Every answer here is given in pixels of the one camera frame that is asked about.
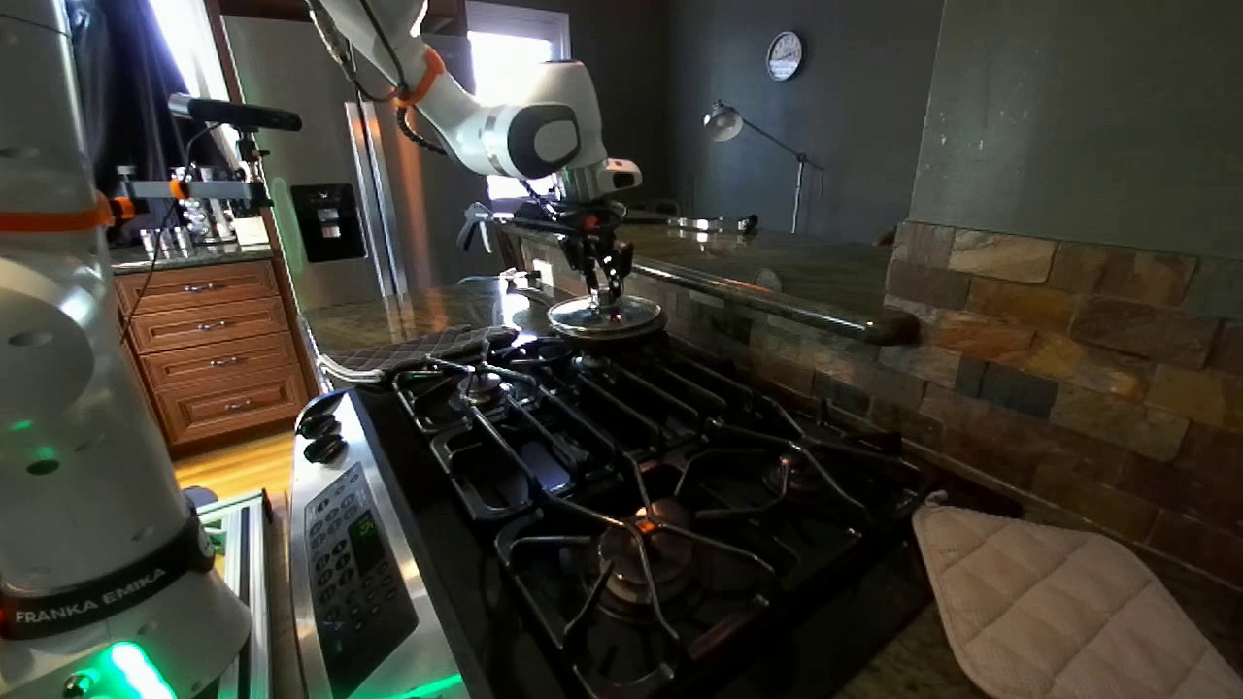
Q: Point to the black wall switch plate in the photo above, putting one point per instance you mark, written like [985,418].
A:
[323,224]

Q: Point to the glass lid with metal knob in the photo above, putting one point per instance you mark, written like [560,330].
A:
[604,317]

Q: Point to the black stereo camera on stand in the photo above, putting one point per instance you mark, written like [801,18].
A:
[234,112]

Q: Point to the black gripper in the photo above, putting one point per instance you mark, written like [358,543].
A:
[592,231]

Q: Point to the black gas stove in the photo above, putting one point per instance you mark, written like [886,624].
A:
[586,440]

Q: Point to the stainless steel refrigerator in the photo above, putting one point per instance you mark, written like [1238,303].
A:
[389,195]

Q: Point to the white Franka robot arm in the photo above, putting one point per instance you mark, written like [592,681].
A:
[493,129]

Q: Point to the white quilted pot holder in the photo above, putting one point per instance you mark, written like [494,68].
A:
[1061,608]

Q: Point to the round wall clock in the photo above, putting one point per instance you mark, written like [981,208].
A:
[783,57]

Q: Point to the black stove knob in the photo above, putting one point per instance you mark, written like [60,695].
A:
[323,446]
[320,414]

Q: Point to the wooden drawer cabinet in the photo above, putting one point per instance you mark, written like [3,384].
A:
[214,349]

